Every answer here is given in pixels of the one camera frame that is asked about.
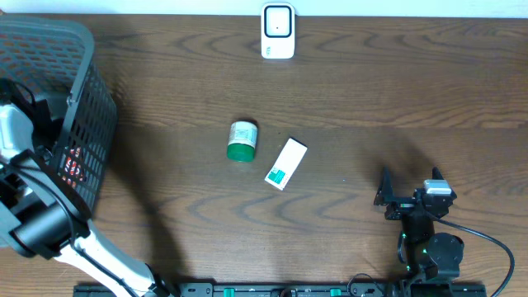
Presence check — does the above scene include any white green carton box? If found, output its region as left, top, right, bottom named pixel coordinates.
left=264, top=138, right=308, bottom=191

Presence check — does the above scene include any green lid white jar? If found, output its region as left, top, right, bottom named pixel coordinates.
left=226, top=120, right=258, bottom=162

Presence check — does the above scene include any orange snack bar wrapper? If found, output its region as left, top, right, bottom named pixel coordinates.
left=61, top=147, right=85, bottom=189

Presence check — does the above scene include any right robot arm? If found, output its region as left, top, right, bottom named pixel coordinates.
left=374, top=167, right=464, bottom=297

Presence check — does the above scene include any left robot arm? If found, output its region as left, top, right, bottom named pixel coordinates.
left=1, top=78, right=181, bottom=296

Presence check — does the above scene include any white barcode scanner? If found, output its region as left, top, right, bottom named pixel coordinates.
left=261, top=2, right=295, bottom=59

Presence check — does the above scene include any grey plastic basket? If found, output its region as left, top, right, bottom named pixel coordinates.
left=1, top=15, right=118, bottom=208

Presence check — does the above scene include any right black cable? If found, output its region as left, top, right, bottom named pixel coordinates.
left=416, top=200, right=516, bottom=297

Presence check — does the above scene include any black cable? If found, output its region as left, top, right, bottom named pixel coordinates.
left=0, top=78, right=137, bottom=297
left=416, top=200, right=516, bottom=297

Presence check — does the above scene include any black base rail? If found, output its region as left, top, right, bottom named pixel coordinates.
left=73, top=281, right=488, bottom=297

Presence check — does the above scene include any left black cable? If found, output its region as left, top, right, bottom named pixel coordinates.
left=0, top=78, right=137, bottom=297

